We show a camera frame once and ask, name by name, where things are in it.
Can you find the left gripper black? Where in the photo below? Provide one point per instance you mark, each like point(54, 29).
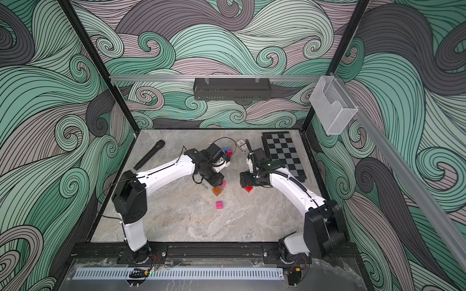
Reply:
point(217, 181)

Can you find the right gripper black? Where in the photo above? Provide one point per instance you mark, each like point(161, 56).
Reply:
point(248, 180)

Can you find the orange lego brick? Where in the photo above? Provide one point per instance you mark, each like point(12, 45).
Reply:
point(217, 191)

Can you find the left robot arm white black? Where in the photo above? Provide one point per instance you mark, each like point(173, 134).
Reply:
point(130, 198)

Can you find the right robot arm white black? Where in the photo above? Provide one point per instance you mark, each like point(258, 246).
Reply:
point(324, 227)

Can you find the playing card box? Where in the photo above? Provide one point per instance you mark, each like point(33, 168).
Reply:
point(241, 144)

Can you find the black grey chessboard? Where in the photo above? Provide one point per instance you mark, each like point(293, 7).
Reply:
point(280, 146)

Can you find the black microphone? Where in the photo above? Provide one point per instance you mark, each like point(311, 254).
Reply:
point(158, 145)

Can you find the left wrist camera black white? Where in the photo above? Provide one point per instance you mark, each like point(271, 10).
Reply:
point(217, 157)

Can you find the black wall tray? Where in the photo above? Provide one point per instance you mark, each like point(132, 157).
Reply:
point(232, 90)

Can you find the aluminium rail back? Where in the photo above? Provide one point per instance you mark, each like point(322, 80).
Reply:
point(191, 78)

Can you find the clear plastic wall bin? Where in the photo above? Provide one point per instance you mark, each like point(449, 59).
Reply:
point(332, 104)

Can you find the white slotted cable duct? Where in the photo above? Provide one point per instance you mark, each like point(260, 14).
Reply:
point(183, 273)

